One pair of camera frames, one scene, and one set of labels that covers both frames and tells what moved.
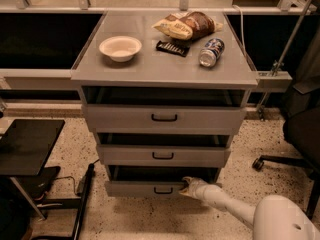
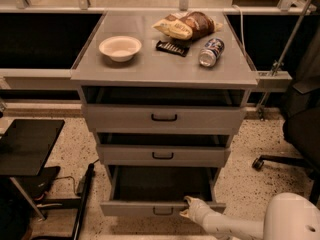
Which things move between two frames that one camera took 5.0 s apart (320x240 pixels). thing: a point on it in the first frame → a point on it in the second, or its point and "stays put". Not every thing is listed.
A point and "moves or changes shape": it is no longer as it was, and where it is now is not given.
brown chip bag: x=189 y=25 stays put
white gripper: x=204 y=190 → x=201 y=211
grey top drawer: x=161 y=110 stays put
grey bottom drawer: x=156 y=180 moves or changes shape
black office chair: x=302 y=118 stays put
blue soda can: x=212 y=50 stays put
